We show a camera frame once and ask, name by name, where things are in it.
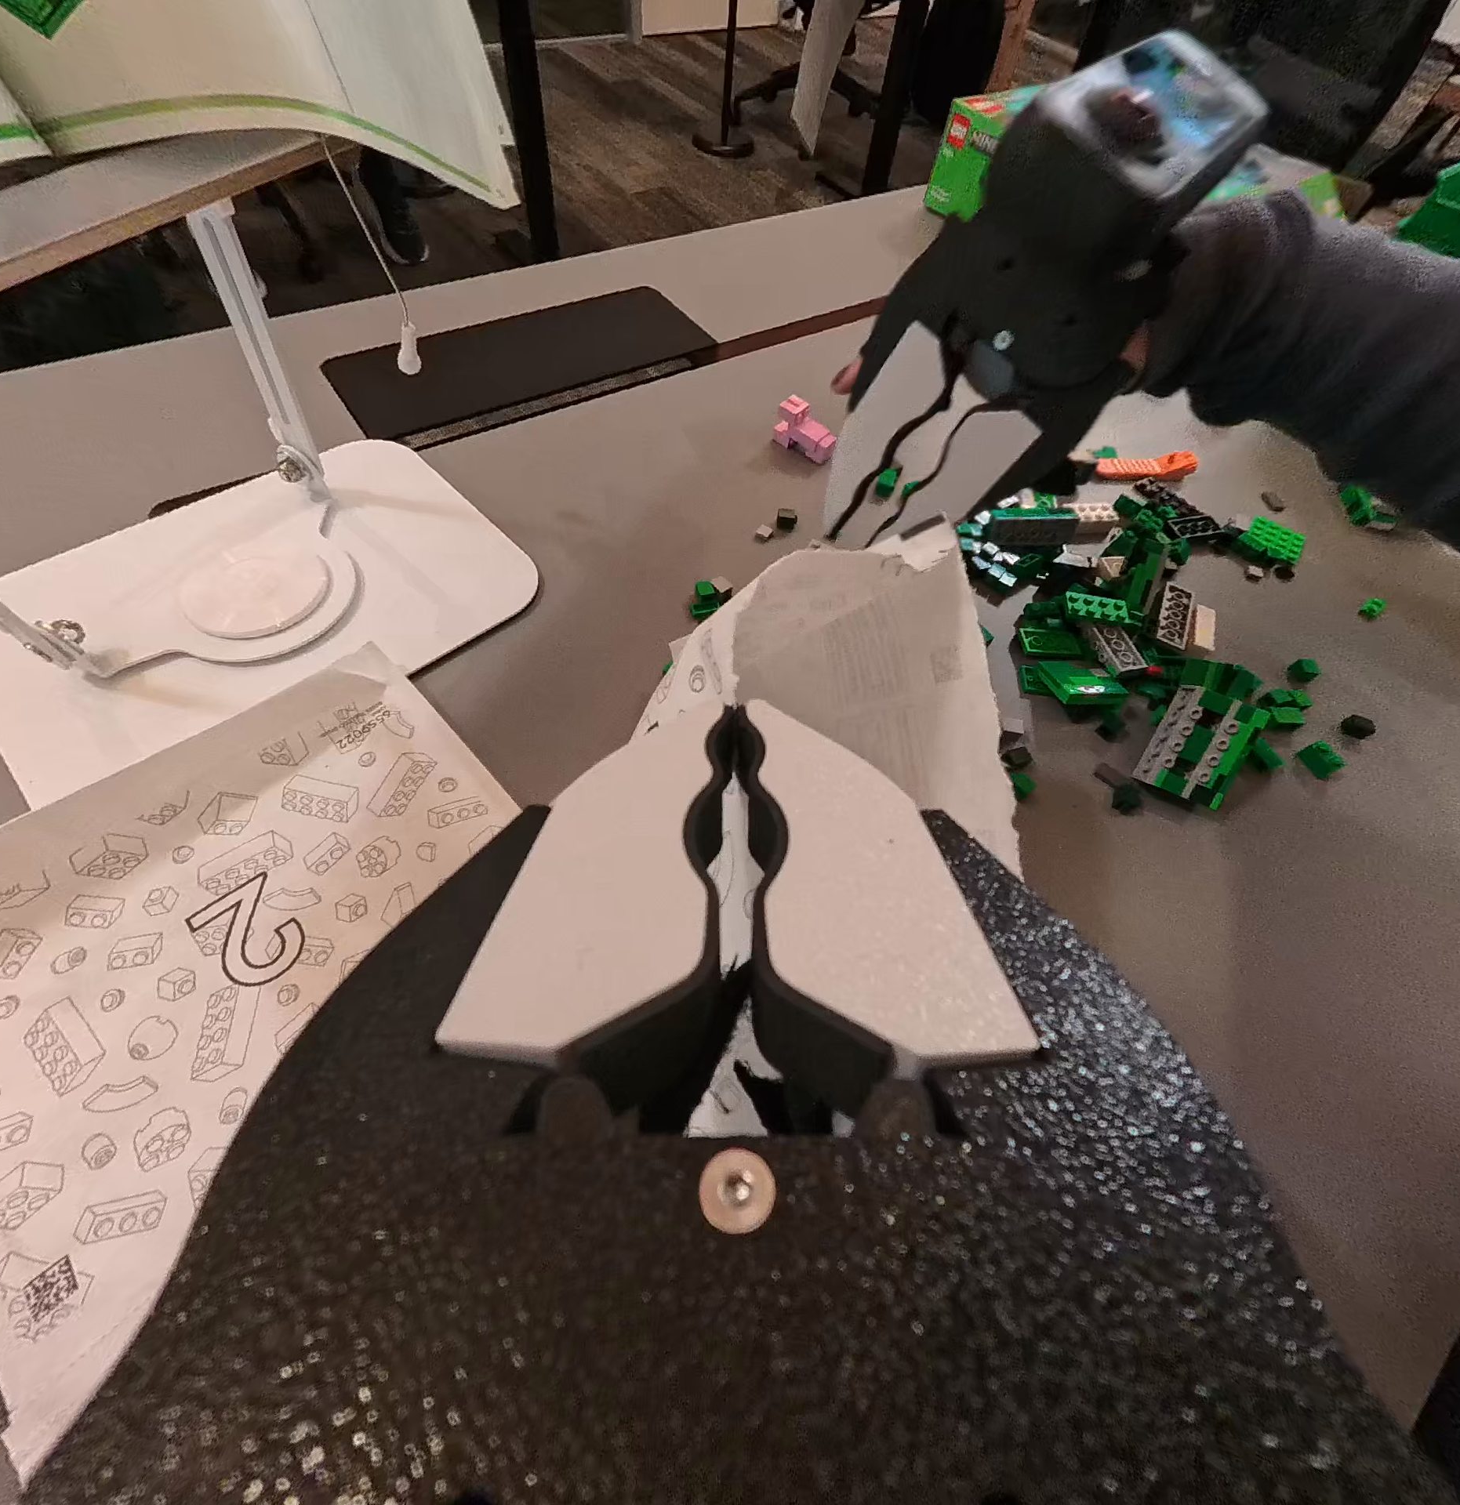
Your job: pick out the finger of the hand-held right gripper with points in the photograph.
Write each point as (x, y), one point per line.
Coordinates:
(888, 406)
(983, 458)

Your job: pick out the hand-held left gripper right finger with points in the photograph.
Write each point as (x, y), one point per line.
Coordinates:
(883, 906)

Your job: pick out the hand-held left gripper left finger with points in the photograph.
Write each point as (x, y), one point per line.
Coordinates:
(588, 893)

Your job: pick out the torn white paper bag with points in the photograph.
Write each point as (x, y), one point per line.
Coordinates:
(871, 659)

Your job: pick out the pile of green toy bricks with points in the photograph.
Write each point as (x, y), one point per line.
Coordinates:
(1082, 682)

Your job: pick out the person's right hand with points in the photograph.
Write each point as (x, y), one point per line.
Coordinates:
(848, 378)

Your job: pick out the pink toy pig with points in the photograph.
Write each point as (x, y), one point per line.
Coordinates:
(805, 432)

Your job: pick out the white brick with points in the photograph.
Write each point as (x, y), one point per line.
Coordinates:
(1091, 512)

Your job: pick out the orange brick separator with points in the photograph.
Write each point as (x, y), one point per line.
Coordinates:
(1141, 467)

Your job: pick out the green toy box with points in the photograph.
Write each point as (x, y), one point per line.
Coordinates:
(959, 141)

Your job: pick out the black brick plate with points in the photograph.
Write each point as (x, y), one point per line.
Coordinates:
(1177, 505)

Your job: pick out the black table leg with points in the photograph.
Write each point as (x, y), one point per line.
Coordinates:
(531, 118)
(895, 94)

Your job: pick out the cream brick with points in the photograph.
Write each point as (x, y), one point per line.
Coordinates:
(1202, 630)

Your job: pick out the black stanchion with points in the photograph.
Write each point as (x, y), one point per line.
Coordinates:
(723, 141)

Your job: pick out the white sign board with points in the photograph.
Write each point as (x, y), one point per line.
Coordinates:
(819, 72)

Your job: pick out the black chair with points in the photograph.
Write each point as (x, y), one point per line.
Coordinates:
(1342, 72)

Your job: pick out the white book stand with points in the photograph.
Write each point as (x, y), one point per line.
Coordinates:
(447, 554)

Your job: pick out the green plastic bin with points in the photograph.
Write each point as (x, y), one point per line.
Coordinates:
(1448, 212)

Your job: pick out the white printed paper bag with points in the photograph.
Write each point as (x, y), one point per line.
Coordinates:
(118, 999)

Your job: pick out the open instruction booklet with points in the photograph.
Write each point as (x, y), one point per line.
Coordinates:
(271, 72)

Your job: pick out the wooden post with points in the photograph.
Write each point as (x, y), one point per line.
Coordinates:
(1013, 42)

